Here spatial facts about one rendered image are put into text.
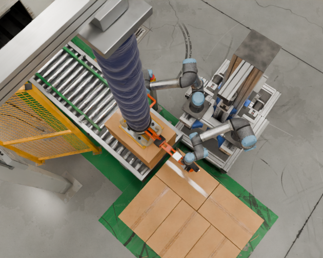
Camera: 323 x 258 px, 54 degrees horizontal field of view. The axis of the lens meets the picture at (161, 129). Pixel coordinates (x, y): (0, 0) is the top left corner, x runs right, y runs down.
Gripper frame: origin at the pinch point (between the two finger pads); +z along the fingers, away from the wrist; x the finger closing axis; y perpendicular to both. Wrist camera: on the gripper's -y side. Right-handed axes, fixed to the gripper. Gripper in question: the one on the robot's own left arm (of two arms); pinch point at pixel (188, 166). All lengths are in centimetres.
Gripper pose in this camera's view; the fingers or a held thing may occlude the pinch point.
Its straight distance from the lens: 285.8
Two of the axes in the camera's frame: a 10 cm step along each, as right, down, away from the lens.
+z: 0.1, 2.8, 9.6
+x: -6.7, 7.1, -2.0
